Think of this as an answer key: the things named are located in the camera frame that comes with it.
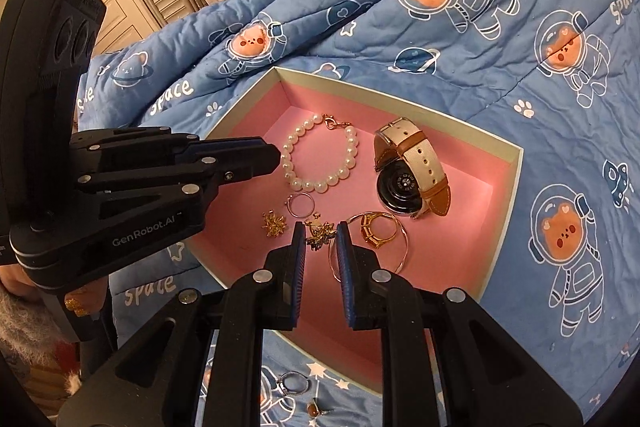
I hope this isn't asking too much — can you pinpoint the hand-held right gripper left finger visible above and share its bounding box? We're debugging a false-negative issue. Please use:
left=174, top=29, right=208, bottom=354
left=55, top=221, right=307, bottom=427

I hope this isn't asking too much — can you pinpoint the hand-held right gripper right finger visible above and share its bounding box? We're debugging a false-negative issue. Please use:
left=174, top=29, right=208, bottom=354
left=336, top=221, right=586, bottom=427

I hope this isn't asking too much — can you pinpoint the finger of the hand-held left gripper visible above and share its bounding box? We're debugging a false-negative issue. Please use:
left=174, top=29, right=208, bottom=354
left=76, top=156, right=279, bottom=204
left=70, top=129, right=282, bottom=174

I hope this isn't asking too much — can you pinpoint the white pearl bracelet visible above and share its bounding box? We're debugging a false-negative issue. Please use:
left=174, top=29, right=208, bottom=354
left=281, top=113, right=360, bottom=194

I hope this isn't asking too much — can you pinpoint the silver ring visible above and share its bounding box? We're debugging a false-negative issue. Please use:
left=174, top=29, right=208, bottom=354
left=276, top=371, right=311, bottom=397
left=285, top=193, right=319, bottom=219

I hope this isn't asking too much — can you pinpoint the chunky gold ring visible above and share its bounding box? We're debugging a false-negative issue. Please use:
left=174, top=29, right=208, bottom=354
left=359, top=212, right=398, bottom=250

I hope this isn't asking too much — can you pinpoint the gold cluster brooch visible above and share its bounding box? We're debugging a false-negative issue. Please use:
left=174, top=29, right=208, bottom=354
left=305, top=216, right=337, bottom=253

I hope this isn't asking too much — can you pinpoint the thin gold bangle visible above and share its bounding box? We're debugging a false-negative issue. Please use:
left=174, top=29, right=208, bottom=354
left=327, top=213, right=410, bottom=280

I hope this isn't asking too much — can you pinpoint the cream brown strap watch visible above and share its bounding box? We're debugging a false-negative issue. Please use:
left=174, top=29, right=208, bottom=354
left=372, top=117, right=453, bottom=220

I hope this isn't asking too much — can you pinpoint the pink lined jewelry box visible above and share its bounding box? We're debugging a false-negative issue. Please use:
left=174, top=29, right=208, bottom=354
left=185, top=66, right=525, bottom=395

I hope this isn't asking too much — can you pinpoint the person's left hand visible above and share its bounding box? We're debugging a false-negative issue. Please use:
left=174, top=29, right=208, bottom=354
left=63, top=281, right=109, bottom=318

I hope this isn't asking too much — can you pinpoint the blue astronaut bear blanket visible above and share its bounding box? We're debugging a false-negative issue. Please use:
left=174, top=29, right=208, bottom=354
left=70, top=0, right=640, bottom=427

